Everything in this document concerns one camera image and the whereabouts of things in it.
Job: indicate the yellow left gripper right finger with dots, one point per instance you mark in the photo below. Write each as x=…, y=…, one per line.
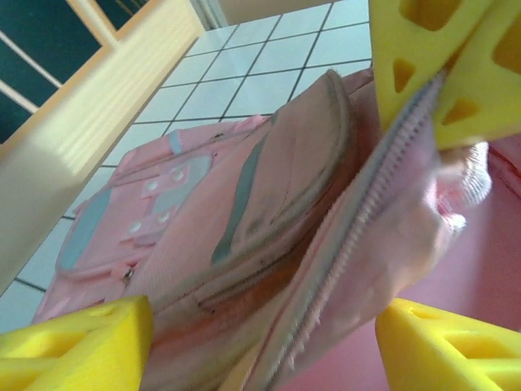
x=439, y=358

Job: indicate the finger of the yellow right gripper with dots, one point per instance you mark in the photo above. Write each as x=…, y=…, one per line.
x=480, y=85
x=390, y=40

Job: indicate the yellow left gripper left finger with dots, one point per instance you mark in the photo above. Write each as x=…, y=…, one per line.
x=81, y=354

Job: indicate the pink student backpack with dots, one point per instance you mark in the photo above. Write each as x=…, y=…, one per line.
x=285, y=163

